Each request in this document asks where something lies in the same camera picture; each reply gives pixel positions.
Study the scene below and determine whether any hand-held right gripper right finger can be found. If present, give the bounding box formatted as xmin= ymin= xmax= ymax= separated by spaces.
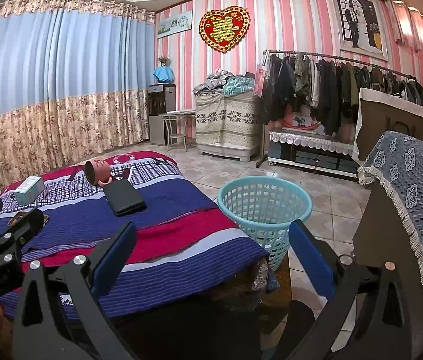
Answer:
xmin=271 ymin=219 xmax=414 ymax=360

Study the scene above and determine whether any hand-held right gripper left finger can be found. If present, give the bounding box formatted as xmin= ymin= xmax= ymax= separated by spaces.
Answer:
xmin=13 ymin=222 xmax=141 ymax=360

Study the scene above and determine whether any light blue plastic basket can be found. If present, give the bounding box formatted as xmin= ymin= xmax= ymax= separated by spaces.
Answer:
xmin=218 ymin=175 xmax=313 ymax=271

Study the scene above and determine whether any teal cardboard box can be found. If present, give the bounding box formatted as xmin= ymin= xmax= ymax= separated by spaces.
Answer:
xmin=13 ymin=176 xmax=45 ymax=205

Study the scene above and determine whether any striped red and blue blanket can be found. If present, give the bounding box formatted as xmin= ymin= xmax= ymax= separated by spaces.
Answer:
xmin=0 ymin=151 xmax=270 ymax=319

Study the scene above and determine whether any black leather case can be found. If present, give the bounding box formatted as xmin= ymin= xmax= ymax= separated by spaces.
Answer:
xmin=104 ymin=181 xmax=147 ymax=217

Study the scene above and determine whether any low dark cabinet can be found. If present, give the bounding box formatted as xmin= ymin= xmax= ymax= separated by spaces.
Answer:
xmin=267 ymin=131 xmax=360 ymax=178

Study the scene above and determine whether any white lace cloth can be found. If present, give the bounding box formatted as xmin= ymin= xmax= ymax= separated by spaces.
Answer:
xmin=269 ymin=130 xmax=358 ymax=154

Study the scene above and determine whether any blue patterned fringed cloth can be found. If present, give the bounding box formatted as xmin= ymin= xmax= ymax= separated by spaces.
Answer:
xmin=357 ymin=130 xmax=423 ymax=346

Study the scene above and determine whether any red and white box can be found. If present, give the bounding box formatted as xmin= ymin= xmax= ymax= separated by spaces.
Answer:
xmin=282 ymin=114 xmax=326 ymax=134

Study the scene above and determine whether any blue and floral curtain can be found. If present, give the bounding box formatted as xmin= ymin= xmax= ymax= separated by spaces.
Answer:
xmin=0 ymin=0 xmax=156 ymax=192

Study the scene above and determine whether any grey water dispenser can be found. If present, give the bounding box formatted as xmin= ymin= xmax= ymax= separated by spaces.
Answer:
xmin=148 ymin=83 xmax=177 ymax=146

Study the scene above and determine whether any brown board with white edge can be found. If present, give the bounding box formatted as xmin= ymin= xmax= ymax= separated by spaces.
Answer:
xmin=352 ymin=87 xmax=423 ymax=166

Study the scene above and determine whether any small round metal table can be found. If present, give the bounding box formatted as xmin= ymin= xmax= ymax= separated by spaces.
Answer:
xmin=158 ymin=109 xmax=197 ymax=152

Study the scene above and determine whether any cabinet under patterned cloth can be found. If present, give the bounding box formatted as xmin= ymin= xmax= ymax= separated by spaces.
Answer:
xmin=195 ymin=92 xmax=262 ymax=163

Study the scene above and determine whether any row of hanging dark clothes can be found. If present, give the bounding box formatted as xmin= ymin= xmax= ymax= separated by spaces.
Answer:
xmin=260 ymin=53 xmax=423 ymax=136

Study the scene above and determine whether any pink hanging bag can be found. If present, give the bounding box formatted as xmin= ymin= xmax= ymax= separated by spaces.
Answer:
xmin=255 ymin=64 xmax=268 ymax=98

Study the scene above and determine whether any blue cloth covered bottle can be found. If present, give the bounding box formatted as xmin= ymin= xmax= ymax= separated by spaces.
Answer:
xmin=153 ymin=65 xmax=175 ymax=84

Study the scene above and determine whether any pile of clothes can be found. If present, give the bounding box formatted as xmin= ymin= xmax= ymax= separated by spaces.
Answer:
xmin=192 ymin=68 xmax=255 ymax=96

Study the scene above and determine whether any metal clothes rack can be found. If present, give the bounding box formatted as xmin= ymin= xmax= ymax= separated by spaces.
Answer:
xmin=258 ymin=49 xmax=418 ymax=167

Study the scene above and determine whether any pink curtain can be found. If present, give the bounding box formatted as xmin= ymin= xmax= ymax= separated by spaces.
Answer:
xmin=386 ymin=0 xmax=423 ymax=55

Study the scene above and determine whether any landscape wall picture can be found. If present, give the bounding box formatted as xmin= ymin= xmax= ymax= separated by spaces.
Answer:
xmin=157 ymin=13 xmax=193 ymax=39

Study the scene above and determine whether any wedding wall poster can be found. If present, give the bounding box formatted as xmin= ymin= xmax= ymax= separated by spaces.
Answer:
xmin=331 ymin=0 xmax=389 ymax=61

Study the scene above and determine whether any red heart wall decoration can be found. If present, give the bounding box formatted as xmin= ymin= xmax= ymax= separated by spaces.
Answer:
xmin=199 ymin=5 xmax=251 ymax=52

